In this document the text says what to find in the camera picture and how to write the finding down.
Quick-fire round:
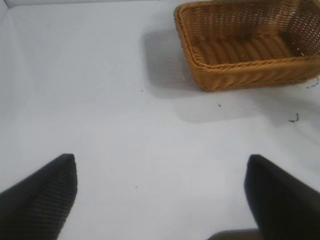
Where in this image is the brown woven wicker basket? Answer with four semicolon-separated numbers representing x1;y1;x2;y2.
174;0;320;92

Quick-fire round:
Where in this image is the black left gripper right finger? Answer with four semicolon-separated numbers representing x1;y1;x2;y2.
244;154;320;240

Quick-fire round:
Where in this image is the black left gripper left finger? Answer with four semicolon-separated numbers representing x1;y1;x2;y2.
0;153;79;240

